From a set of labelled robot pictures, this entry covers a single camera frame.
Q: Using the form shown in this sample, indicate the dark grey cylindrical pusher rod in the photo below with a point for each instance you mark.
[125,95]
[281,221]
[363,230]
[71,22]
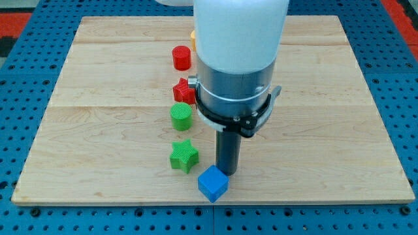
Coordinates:
[227,151]

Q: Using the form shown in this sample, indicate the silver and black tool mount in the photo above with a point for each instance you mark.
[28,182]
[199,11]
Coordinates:
[239,103]

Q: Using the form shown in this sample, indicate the blue cube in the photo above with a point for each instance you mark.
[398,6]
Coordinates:
[213,183]

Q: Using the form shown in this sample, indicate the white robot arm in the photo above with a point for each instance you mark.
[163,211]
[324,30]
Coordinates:
[237,45]

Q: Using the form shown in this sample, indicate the green star block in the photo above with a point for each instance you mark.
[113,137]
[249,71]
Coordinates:
[184,156]

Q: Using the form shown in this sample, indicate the red star block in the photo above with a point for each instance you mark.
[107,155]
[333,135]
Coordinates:
[183,93]

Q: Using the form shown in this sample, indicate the green cylinder block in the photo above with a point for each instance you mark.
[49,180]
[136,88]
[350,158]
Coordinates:
[181,116]

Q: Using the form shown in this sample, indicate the red cylinder block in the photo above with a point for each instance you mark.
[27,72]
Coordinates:
[181,56]

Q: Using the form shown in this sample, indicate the yellow block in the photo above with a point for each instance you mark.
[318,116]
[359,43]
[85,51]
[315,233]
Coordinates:
[193,41]

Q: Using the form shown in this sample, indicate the wooden board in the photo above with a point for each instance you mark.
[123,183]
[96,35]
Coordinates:
[106,136]

